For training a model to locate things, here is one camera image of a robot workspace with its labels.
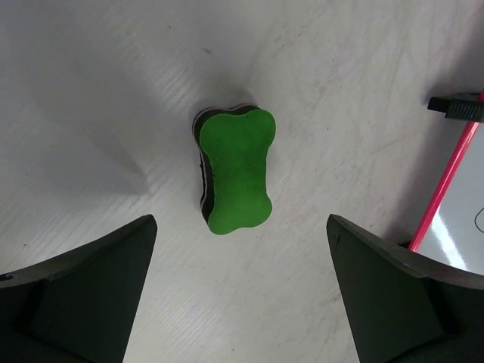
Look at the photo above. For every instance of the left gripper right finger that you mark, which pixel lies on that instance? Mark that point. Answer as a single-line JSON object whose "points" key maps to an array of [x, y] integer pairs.
{"points": [[402, 306]]}

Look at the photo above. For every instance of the green bone-shaped eraser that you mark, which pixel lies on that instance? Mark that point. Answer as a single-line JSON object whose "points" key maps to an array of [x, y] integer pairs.
{"points": [[233, 146]]}

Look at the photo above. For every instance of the pink framed whiteboard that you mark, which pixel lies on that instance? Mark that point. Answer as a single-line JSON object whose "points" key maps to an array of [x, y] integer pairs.
{"points": [[451, 229]]}

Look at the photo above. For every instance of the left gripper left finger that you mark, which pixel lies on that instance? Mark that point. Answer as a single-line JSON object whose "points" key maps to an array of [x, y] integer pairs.
{"points": [[79, 306]]}

